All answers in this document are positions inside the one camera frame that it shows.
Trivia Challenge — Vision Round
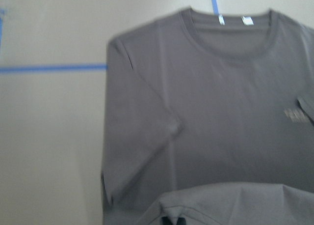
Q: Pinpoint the dark brown t-shirt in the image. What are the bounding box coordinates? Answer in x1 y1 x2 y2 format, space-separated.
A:
101 8 314 225

